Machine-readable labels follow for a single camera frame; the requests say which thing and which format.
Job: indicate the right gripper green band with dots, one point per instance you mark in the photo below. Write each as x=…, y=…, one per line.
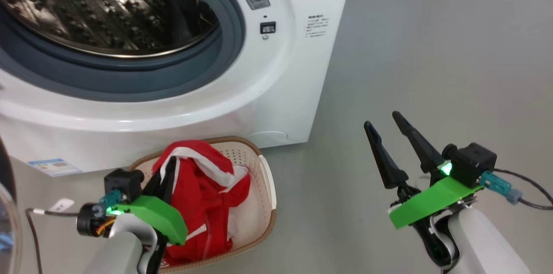
x=432, y=202

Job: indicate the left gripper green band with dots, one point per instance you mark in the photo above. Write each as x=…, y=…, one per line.
x=160, y=215

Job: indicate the red garment with white stripes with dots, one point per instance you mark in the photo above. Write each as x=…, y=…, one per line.
x=203, y=213

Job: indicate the black glass washing machine door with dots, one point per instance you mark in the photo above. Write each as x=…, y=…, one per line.
x=5, y=222

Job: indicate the cream laundry basket brown rim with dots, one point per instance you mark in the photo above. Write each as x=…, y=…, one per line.
x=261, y=196

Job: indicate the grey rubber door gasket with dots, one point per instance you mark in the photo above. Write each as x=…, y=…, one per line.
x=129, y=79

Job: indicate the white front-load washing machine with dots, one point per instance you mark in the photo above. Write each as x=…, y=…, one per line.
x=276, y=84

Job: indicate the steel washing machine drum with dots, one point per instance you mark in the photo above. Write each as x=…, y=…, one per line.
x=108, y=10

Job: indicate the black door latch socket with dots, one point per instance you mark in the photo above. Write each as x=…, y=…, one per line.
x=268, y=28

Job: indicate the blue energy label sticker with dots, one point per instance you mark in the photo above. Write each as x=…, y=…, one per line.
x=54, y=167

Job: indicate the clear text notice sticker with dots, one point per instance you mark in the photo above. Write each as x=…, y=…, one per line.
x=317, y=26

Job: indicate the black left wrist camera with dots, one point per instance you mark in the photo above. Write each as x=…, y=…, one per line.
x=123, y=183

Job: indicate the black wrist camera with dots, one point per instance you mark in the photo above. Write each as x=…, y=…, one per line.
x=123, y=183
x=473, y=164

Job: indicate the teal left camera connector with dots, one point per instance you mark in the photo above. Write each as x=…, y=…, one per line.
x=111, y=199

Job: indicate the teal camera connector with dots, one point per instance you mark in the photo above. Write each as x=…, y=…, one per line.
x=111, y=199
x=499, y=185

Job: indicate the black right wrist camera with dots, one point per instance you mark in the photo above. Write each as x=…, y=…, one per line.
x=473, y=164

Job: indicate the teal right camera connector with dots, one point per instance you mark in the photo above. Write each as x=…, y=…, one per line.
x=499, y=185

